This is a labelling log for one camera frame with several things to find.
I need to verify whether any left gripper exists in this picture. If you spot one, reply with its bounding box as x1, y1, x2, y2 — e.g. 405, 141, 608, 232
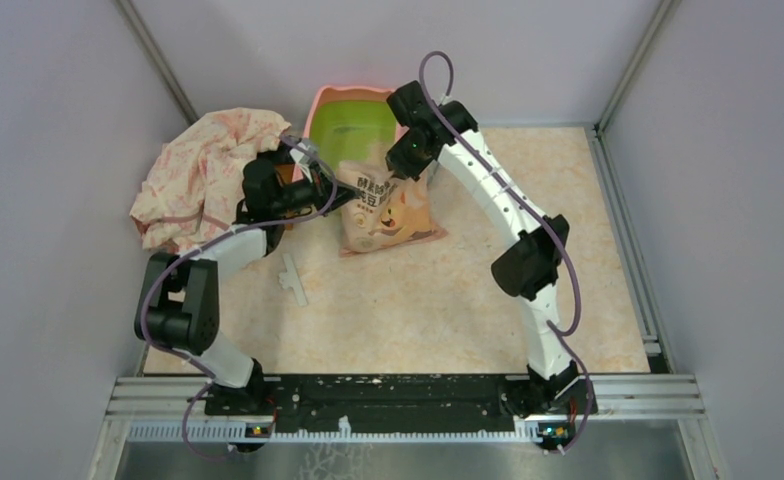
271, 160, 361, 217

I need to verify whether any pink cat litter bag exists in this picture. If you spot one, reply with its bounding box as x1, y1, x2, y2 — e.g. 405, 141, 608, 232
336, 161, 447, 256

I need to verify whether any pink and green litter box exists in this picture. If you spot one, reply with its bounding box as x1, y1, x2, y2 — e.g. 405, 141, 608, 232
301, 85, 405, 185

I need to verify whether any white bag sealing clip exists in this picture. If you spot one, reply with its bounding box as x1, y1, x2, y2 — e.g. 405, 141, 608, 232
278, 253, 309, 307

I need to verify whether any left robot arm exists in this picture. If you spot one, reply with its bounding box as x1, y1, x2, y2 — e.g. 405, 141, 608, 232
134, 145, 359, 414

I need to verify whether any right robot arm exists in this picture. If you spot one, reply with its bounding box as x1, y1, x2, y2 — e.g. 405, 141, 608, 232
386, 81, 593, 416

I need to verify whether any orange wooden tray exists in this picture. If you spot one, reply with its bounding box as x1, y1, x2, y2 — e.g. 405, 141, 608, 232
274, 163, 296, 185

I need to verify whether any pink floral cloth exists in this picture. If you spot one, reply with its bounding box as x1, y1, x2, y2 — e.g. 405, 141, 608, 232
129, 107, 291, 252

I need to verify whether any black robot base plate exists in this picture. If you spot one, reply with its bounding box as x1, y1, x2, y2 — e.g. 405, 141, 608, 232
204, 372, 595, 437

